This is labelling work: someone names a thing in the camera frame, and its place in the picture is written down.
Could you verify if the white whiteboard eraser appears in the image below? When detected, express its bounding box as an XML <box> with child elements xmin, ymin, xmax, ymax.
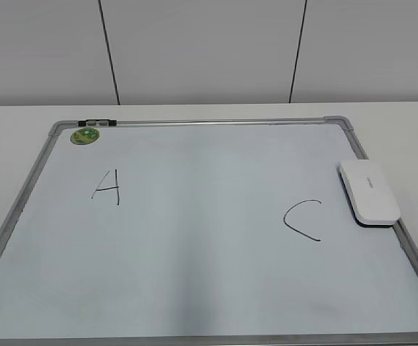
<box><xmin>339</xmin><ymin>159</ymin><xmax>401</xmax><ymax>227</ymax></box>

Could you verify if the aluminium framed whiteboard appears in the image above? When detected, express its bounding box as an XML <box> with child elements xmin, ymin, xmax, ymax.
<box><xmin>0</xmin><ymin>117</ymin><xmax>418</xmax><ymax>345</ymax></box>

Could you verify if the green round magnet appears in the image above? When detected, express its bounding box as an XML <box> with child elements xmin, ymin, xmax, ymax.
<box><xmin>70</xmin><ymin>128</ymin><xmax>99</xmax><ymax>146</ymax></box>

